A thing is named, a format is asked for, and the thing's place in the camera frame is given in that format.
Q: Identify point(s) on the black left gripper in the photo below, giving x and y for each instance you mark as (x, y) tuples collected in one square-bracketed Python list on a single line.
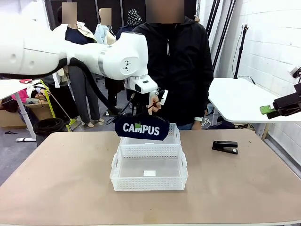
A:
[(141, 103)]

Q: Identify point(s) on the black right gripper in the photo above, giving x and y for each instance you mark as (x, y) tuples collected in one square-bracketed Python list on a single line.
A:
[(288, 103)]

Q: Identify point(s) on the navy Campus pencil pouch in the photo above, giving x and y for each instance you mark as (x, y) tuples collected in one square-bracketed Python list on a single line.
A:
[(141, 129)]

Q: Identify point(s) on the black stapler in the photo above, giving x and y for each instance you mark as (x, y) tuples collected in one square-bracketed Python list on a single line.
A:
[(225, 147)]

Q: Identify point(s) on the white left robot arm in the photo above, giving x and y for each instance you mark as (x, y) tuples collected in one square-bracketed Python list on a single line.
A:
[(70, 54)]

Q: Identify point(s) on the person's right hand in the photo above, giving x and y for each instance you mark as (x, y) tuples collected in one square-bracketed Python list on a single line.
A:
[(155, 103)]

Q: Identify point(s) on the person's left hand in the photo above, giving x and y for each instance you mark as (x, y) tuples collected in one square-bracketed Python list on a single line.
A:
[(197, 125)]

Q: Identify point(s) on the white rounded table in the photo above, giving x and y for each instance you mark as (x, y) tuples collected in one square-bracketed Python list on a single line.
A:
[(235, 101)]

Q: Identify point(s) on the small white plastic basket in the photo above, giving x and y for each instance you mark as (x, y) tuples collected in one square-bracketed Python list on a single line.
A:
[(174, 139)]

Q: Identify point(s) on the large white plastic basket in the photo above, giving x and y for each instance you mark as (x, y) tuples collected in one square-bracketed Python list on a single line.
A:
[(149, 167)]

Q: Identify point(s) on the white label in basket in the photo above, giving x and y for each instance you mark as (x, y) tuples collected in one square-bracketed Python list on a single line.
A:
[(149, 173)]

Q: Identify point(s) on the white wristwatch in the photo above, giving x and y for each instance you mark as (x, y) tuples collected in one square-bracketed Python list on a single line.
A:
[(199, 119)]

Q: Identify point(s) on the mannequin with navy shirt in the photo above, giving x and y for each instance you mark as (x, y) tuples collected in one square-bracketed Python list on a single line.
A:
[(82, 94)]

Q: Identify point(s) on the black tripod stand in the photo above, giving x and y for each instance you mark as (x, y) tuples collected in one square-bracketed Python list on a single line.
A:
[(240, 54)]

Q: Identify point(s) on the person in black jacket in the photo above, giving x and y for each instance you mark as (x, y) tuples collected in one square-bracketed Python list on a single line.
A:
[(181, 70)]

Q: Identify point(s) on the black leaning poles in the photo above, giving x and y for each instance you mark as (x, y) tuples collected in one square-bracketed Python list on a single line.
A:
[(221, 30)]

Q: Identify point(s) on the mannequin with light blue jacket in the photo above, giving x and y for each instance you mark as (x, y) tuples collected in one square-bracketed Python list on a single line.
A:
[(103, 33)]

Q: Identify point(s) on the mannequin with patterned hood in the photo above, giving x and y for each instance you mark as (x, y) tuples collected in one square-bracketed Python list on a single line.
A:
[(131, 21)]

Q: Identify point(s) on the pink cloth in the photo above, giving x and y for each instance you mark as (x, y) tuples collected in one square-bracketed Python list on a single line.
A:
[(22, 94)]

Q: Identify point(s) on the brown cardboard box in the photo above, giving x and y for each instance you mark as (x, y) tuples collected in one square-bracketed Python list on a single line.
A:
[(14, 117)]

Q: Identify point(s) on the white table with metal legs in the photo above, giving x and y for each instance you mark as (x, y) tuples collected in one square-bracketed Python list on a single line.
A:
[(11, 88)]

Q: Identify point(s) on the yellow-green frame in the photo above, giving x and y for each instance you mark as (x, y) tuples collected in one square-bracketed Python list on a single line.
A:
[(50, 103)]

